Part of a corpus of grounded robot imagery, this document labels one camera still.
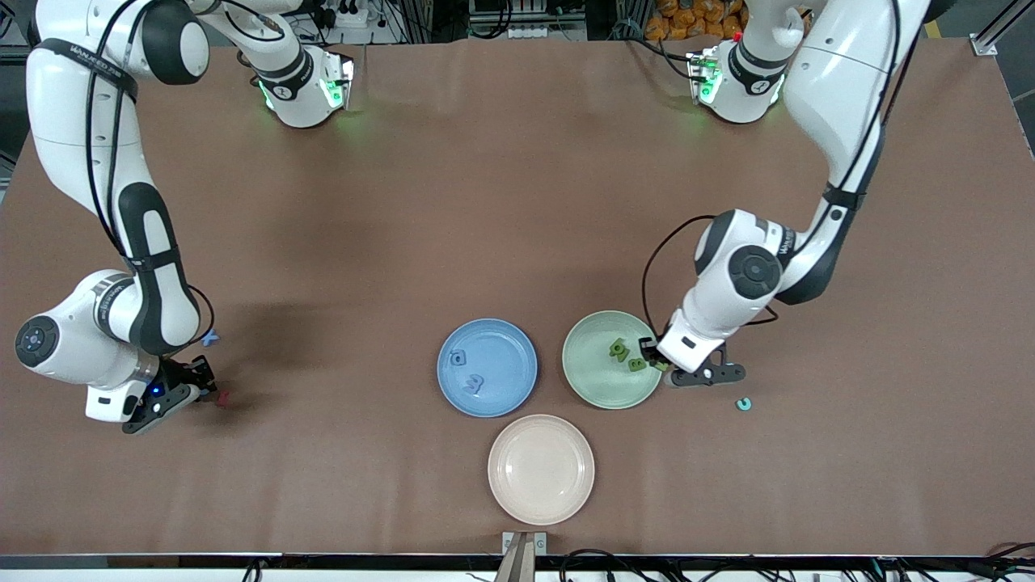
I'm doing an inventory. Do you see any green plate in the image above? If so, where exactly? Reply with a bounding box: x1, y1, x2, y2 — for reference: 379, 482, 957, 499
562, 310, 664, 411

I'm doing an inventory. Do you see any blue plate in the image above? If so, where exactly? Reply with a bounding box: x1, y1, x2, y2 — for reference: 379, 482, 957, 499
437, 318, 539, 419

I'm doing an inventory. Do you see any cream plate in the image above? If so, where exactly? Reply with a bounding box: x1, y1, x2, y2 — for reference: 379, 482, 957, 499
488, 414, 596, 526

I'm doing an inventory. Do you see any brown table cover sheet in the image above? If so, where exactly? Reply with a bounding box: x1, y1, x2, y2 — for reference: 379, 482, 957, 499
0, 36, 1035, 559

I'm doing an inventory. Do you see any orange objects pile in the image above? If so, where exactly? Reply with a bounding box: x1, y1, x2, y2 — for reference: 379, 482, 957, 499
644, 0, 749, 43

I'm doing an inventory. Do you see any white power strip with plugs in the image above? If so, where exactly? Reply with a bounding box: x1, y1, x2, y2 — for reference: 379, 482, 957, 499
311, 4, 369, 29

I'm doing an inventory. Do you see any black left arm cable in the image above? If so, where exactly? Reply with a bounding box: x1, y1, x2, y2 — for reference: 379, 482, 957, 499
642, 0, 923, 344

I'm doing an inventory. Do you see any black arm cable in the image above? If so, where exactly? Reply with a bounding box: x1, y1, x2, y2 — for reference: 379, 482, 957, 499
642, 0, 923, 344
85, 0, 217, 356

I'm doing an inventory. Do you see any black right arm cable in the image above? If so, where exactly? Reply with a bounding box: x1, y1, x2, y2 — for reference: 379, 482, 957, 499
85, 0, 217, 356

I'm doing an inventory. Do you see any black looped cable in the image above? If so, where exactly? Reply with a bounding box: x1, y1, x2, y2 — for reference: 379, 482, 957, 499
560, 549, 648, 582

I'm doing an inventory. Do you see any metal camera pole bracket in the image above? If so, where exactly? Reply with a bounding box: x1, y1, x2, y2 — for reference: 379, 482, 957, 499
501, 531, 547, 582

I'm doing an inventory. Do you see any aluminium frame corner profile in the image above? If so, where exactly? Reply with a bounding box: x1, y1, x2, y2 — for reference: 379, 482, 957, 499
970, 0, 1035, 57

